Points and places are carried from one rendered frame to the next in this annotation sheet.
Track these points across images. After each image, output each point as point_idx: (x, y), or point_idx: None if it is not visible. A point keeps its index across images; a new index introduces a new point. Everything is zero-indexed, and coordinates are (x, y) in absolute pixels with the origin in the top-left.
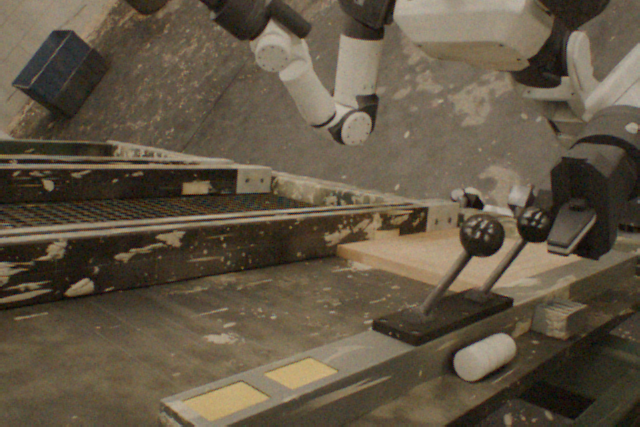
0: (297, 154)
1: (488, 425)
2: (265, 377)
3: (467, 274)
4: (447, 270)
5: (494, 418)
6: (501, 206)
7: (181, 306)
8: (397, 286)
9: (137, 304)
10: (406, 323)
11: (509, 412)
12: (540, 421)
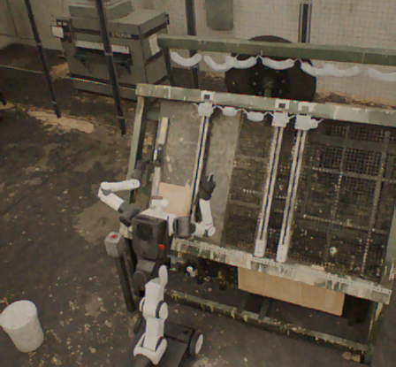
0: None
1: (216, 287)
2: (164, 126)
3: (168, 188)
4: (171, 188)
5: (214, 289)
6: (210, 365)
7: (192, 143)
8: (177, 178)
9: (195, 139)
10: (160, 146)
11: (209, 291)
12: (199, 289)
